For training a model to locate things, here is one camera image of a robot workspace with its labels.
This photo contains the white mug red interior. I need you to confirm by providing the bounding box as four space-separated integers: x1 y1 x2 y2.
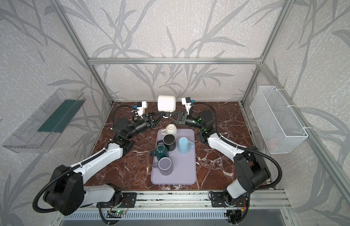
157 95 176 113

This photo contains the light blue mug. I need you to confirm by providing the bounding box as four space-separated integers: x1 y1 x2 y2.
177 137 195 154

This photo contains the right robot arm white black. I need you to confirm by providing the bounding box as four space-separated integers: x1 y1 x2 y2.
165 110 283 205

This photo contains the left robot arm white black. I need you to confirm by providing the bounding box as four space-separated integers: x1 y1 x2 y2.
32 112 169 216

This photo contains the white octagonal mug upside down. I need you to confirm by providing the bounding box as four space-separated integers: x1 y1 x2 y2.
161 124 177 136

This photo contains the black mug white rim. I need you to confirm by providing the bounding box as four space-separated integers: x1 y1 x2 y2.
162 134 176 152

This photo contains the dark green mug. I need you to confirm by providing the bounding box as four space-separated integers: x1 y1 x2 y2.
150 144 169 161

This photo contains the lavender purple mug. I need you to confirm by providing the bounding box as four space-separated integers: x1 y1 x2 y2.
153 157 173 176

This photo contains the lavender rectangular tray mat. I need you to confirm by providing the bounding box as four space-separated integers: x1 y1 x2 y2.
151 129 197 185

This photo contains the green pad in bin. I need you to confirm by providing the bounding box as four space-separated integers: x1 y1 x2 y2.
37 99 85 133

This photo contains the green circuit board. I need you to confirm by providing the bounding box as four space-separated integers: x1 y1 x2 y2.
107 210 127 218

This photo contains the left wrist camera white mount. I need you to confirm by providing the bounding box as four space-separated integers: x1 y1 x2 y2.
133 101 148 118

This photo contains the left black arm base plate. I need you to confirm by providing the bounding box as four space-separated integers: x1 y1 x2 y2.
108 192 137 208

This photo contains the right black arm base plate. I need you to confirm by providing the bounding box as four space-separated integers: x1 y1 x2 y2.
208 191 249 208

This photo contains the white wire mesh basket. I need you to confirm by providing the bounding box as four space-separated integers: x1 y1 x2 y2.
250 86 309 154

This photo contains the clear plastic wall bin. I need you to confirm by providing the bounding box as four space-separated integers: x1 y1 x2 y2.
2 88 86 153

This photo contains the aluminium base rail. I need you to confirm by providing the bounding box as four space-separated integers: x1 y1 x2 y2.
54 190 292 211

